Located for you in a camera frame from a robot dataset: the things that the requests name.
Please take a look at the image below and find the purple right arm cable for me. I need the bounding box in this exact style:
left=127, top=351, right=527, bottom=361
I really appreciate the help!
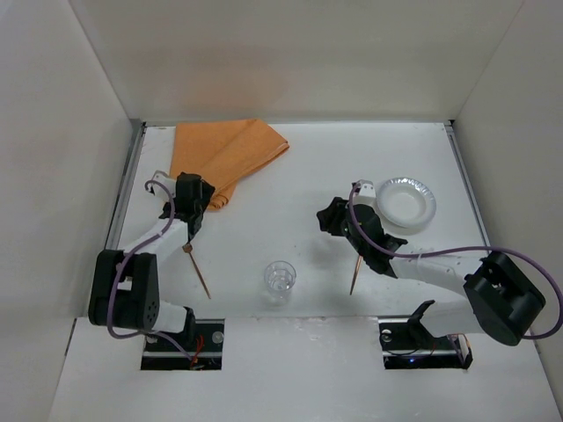
left=347, top=183, right=563, bottom=340

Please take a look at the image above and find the white grey-rimmed plate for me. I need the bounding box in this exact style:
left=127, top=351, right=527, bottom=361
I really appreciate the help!
left=376, top=177, right=437, bottom=229

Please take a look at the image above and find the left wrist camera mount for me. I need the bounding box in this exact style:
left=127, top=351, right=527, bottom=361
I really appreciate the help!
left=144, top=171, right=176, bottom=196

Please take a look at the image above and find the copper spoon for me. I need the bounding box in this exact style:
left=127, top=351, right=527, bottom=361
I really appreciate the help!
left=349, top=255, right=362, bottom=295

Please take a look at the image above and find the clear plastic cup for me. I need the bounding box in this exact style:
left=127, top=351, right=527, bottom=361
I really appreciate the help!
left=264, top=260, right=296, bottom=305

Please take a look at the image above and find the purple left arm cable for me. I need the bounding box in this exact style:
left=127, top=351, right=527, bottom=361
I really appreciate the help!
left=106, top=182, right=194, bottom=361

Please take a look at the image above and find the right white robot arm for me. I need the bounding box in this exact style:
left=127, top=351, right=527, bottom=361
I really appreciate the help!
left=317, top=197, right=545, bottom=346

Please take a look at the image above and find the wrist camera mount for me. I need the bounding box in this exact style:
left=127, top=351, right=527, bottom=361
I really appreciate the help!
left=144, top=171, right=176, bottom=196
left=353, top=179, right=377, bottom=207

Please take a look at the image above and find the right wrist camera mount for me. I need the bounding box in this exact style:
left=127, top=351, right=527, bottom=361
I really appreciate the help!
left=353, top=179, right=377, bottom=207

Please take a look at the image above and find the orange cloth placemat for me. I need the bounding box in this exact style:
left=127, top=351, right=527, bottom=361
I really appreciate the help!
left=169, top=119, right=289, bottom=211

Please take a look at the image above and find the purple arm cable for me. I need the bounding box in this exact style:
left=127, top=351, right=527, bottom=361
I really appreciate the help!
left=106, top=182, right=194, bottom=361
left=347, top=183, right=563, bottom=340

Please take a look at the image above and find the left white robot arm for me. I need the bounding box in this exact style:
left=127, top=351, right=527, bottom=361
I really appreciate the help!
left=88, top=171, right=215, bottom=348

